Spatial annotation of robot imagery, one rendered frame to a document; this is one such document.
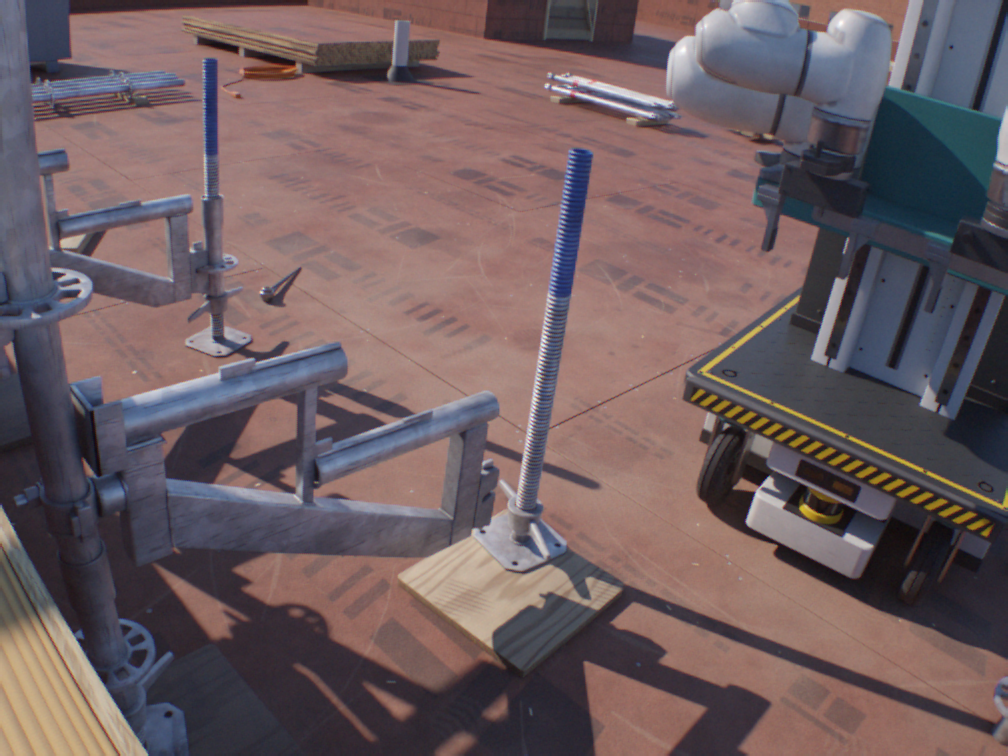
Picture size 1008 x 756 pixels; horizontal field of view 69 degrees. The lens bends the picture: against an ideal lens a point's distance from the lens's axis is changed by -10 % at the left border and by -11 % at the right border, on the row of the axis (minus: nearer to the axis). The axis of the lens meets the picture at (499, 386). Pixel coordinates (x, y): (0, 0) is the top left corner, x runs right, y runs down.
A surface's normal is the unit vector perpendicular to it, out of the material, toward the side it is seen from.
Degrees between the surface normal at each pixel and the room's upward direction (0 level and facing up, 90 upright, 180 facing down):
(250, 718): 0
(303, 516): 90
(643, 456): 0
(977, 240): 90
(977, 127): 90
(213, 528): 90
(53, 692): 0
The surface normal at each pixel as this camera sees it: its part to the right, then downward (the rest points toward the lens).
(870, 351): -0.62, 0.33
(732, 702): 0.11, -0.86
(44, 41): 0.70, 0.42
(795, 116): -0.35, 0.60
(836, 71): -0.33, 0.43
